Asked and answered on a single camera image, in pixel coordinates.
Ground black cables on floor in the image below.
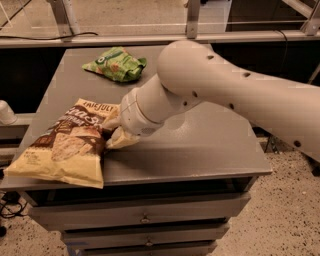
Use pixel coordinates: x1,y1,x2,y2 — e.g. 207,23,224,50
0,168,29,238

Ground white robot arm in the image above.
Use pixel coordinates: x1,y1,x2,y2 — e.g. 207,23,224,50
103,41,320,161

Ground grey drawer cabinet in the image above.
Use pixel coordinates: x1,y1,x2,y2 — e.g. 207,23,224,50
0,43,274,256

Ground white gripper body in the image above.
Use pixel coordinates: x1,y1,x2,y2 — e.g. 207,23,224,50
120,88,163,137

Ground black cable on rail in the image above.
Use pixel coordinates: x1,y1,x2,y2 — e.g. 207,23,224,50
0,31,99,41

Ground top drawer knob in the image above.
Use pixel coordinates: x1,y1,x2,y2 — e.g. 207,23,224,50
140,215,150,224

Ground green chip bag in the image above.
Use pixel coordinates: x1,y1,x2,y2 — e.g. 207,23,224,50
82,47,147,83

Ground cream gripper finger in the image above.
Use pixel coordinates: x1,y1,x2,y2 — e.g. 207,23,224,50
102,107,120,130
106,126,140,149

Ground brown sea salt chip bag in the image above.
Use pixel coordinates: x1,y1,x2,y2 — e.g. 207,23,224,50
4,99,119,189

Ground metal frame rail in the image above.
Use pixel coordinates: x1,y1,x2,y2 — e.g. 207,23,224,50
0,0,320,48

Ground white cylinder at left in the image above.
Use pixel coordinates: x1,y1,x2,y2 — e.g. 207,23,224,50
0,100,17,125

